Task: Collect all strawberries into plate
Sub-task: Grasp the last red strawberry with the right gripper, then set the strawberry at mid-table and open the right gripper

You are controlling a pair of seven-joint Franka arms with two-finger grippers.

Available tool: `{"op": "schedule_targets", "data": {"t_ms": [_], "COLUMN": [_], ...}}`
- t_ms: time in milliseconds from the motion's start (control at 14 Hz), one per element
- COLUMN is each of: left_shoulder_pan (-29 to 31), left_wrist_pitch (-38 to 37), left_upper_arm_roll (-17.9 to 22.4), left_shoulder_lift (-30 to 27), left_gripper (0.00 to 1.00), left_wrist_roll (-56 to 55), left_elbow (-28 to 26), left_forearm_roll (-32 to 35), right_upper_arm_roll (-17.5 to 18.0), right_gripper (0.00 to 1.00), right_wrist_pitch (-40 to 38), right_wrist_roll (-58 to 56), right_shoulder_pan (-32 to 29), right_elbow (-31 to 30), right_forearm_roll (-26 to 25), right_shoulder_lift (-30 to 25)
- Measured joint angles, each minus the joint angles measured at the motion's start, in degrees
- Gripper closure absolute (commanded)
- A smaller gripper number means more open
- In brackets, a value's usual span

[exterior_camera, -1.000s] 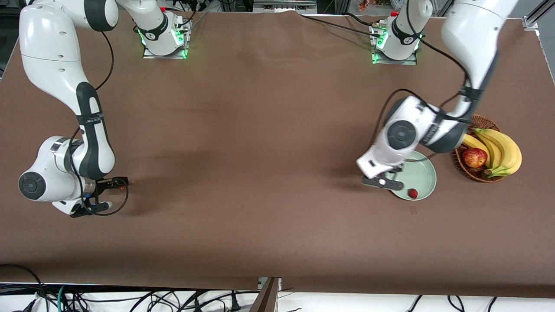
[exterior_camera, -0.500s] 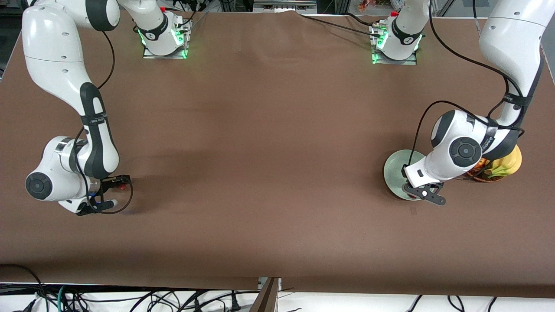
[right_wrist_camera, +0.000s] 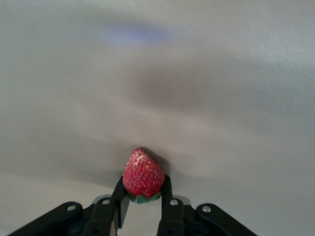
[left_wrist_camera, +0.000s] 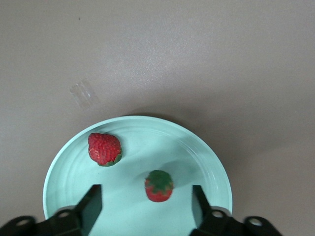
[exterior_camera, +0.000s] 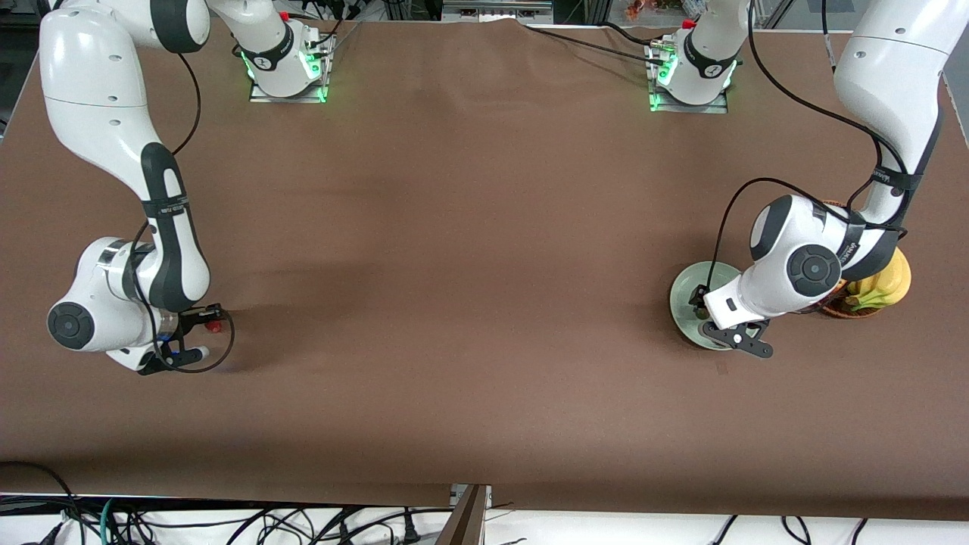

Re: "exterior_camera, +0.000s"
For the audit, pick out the pale green plate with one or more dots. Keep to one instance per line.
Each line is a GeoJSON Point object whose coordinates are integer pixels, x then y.
{"type": "Point", "coordinates": [681, 303]}

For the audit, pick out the aluminium frame unit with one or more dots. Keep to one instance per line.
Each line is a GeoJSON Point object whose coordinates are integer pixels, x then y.
{"type": "Point", "coordinates": [492, 11]}

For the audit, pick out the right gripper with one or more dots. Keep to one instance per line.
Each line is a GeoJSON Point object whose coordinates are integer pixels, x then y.
{"type": "Point", "coordinates": [191, 319]}

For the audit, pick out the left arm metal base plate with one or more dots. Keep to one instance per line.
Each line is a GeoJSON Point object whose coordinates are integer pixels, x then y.
{"type": "Point", "coordinates": [711, 108]}

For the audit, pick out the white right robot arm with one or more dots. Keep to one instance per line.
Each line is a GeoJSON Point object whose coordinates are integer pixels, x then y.
{"type": "Point", "coordinates": [91, 76]}

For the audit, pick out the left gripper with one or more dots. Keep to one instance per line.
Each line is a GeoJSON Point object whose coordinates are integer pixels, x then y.
{"type": "Point", "coordinates": [697, 300]}

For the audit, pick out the yellow banana bunch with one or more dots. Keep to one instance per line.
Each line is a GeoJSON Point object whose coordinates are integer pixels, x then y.
{"type": "Point", "coordinates": [893, 284]}

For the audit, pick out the wooden beam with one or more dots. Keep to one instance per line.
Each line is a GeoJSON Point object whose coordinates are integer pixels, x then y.
{"type": "Point", "coordinates": [465, 526]}

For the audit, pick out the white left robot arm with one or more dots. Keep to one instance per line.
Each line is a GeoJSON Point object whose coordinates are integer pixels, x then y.
{"type": "Point", "coordinates": [893, 76]}

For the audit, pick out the brown wicker basket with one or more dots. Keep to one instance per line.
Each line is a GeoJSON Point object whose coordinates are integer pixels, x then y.
{"type": "Point", "coordinates": [855, 313]}

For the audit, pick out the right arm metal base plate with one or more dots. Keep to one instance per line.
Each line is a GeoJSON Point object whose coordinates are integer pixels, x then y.
{"type": "Point", "coordinates": [261, 97]}

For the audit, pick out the brown table cover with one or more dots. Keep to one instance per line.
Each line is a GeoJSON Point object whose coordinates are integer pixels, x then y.
{"type": "Point", "coordinates": [484, 227]}

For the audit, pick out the orange background objects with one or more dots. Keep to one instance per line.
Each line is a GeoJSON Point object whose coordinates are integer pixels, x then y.
{"type": "Point", "coordinates": [636, 9]}

